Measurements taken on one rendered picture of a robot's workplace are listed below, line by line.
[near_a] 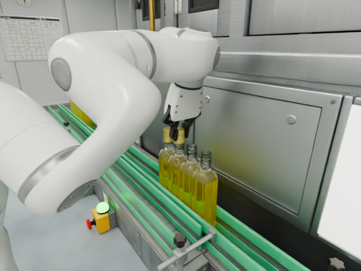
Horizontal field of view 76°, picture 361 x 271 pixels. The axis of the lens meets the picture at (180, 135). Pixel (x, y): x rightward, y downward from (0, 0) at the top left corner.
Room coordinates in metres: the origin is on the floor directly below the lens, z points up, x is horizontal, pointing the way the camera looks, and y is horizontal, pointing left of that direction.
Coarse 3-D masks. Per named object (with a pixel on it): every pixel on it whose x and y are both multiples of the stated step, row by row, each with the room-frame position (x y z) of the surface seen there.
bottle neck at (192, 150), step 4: (192, 144) 0.62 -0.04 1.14; (188, 148) 0.60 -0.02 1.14; (192, 148) 0.59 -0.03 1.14; (196, 148) 0.60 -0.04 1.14; (188, 152) 0.60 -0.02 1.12; (192, 152) 0.59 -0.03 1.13; (196, 152) 0.60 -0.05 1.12; (188, 156) 0.60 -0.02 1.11; (192, 156) 0.59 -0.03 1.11; (196, 156) 0.60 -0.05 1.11; (188, 160) 0.60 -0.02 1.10; (192, 160) 0.60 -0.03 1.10; (196, 160) 0.60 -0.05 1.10
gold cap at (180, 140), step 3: (177, 129) 0.65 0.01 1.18; (180, 129) 0.65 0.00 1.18; (183, 129) 0.65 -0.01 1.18; (180, 132) 0.64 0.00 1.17; (183, 132) 0.64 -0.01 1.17; (177, 135) 0.64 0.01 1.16; (180, 135) 0.64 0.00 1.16; (183, 135) 0.64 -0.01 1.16; (177, 138) 0.64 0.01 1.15; (180, 138) 0.64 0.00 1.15; (183, 138) 0.64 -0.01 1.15; (174, 141) 0.65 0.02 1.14; (177, 141) 0.64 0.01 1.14; (180, 141) 0.64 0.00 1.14; (183, 141) 0.64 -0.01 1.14; (177, 144) 0.64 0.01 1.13; (180, 144) 0.64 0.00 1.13
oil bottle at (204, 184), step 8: (192, 176) 0.56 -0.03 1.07; (200, 176) 0.54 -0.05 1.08; (208, 176) 0.54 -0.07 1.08; (216, 176) 0.55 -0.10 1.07; (192, 184) 0.56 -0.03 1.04; (200, 184) 0.53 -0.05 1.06; (208, 184) 0.53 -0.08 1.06; (216, 184) 0.55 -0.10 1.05; (192, 192) 0.56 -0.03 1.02; (200, 192) 0.53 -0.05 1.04; (208, 192) 0.53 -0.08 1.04; (216, 192) 0.55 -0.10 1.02; (192, 200) 0.56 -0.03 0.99; (200, 200) 0.53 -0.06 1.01; (208, 200) 0.53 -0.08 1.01; (216, 200) 0.56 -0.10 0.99; (192, 208) 0.56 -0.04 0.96; (200, 208) 0.53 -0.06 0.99; (208, 208) 0.54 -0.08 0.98; (200, 216) 0.53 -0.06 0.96; (208, 216) 0.54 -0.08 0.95
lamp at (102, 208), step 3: (99, 204) 0.72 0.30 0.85; (102, 204) 0.72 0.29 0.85; (105, 204) 0.72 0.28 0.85; (108, 204) 0.73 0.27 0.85; (99, 207) 0.71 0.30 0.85; (102, 207) 0.71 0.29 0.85; (105, 207) 0.71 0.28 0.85; (108, 207) 0.72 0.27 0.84; (99, 210) 0.70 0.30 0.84; (102, 210) 0.70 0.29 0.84; (105, 210) 0.71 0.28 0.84; (108, 210) 0.72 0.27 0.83; (99, 213) 0.70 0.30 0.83; (102, 213) 0.70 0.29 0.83
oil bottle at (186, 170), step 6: (186, 162) 0.60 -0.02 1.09; (198, 162) 0.60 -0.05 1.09; (180, 168) 0.61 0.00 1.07; (186, 168) 0.59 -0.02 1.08; (192, 168) 0.58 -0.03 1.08; (180, 174) 0.61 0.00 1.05; (186, 174) 0.58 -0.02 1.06; (192, 174) 0.57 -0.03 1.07; (180, 180) 0.61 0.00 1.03; (186, 180) 0.58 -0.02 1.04; (180, 186) 0.61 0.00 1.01; (186, 186) 0.58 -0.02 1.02; (180, 192) 0.61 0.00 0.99; (186, 192) 0.58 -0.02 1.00; (180, 198) 0.61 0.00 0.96; (186, 198) 0.58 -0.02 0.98; (186, 204) 0.58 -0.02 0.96
